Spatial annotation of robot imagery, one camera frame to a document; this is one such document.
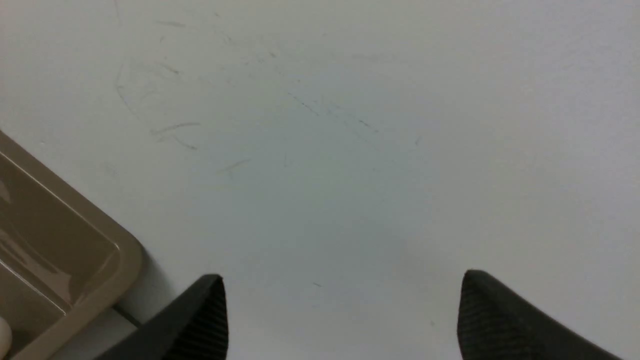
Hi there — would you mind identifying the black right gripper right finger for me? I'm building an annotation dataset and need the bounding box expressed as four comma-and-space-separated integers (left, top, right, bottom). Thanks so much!
456, 269, 616, 360

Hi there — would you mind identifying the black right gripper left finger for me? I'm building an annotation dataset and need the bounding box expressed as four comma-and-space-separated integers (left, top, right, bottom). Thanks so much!
97, 274, 229, 360

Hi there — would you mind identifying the white ping-pong ball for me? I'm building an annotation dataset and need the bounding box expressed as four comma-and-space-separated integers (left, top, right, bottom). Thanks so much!
0, 317, 13, 360

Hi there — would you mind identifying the tan plastic storage bin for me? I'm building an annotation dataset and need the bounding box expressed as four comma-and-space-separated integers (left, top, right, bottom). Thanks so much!
0, 133, 144, 360

